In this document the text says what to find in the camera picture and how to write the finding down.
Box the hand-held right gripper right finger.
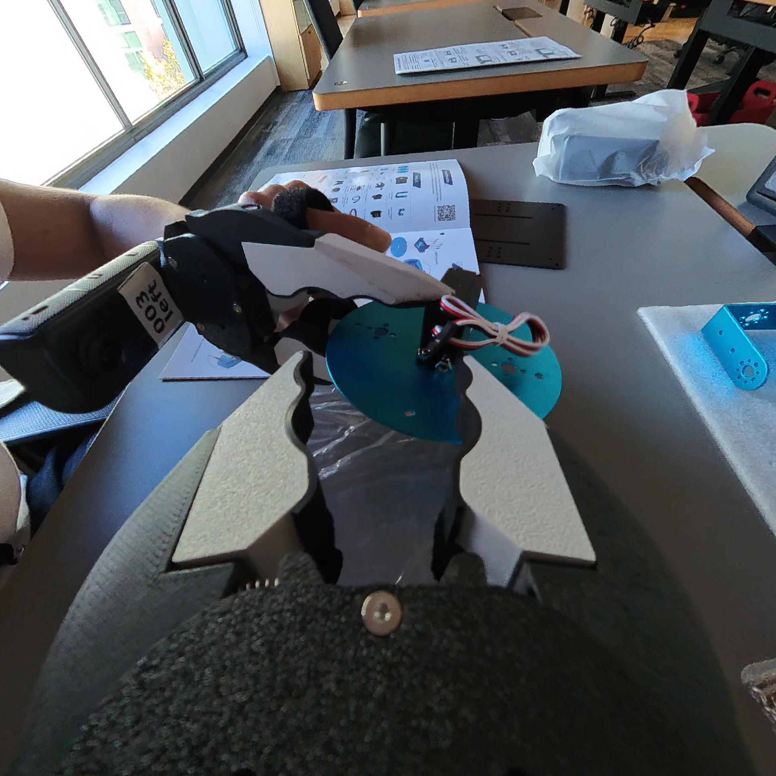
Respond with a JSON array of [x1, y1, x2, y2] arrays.
[[449, 353, 599, 599]]

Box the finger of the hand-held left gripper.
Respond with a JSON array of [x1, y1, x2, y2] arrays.
[[241, 233, 447, 306], [268, 299, 360, 372]]

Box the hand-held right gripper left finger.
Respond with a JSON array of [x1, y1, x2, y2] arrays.
[[171, 350, 320, 572]]

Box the blue round metal plate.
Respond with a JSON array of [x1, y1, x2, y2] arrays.
[[324, 297, 565, 447]]

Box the person's left forearm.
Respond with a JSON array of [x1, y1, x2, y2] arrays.
[[0, 179, 195, 284]]

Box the dark grey desk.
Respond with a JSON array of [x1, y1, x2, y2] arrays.
[[0, 124, 776, 776]]

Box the person's left hand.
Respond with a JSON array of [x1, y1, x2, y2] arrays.
[[239, 181, 392, 252]]

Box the white instruction sheet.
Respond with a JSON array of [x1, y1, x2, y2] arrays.
[[160, 159, 484, 384]]

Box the clear plastic bag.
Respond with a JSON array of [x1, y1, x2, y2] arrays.
[[303, 376, 481, 587]]

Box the black flat metal plate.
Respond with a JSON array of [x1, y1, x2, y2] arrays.
[[470, 199, 569, 272]]

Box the person's blue jeans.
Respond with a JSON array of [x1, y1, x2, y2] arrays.
[[27, 424, 99, 536]]

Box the white foam sheet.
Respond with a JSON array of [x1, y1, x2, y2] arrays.
[[637, 303, 776, 529]]

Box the light wooden cabinet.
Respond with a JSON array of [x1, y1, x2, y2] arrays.
[[261, 0, 323, 93]]

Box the large glass window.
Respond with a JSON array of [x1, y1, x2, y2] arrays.
[[0, 0, 246, 187]]

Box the paper sheet on far table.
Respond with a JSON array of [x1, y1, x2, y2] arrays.
[[393, 36, 583, 76]]

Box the white plastic bag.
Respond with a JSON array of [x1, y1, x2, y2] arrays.
[[532, 90, 716, 188]]

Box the pile of clear hardware bags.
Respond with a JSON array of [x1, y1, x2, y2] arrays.
[[741, 661, 776, 711]]

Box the red white black servo cable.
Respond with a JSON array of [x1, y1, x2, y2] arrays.
[[424, 294, 551, 366]]

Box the blue metal U bracket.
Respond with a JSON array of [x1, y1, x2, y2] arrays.
[[701, 303, 776, 393]]

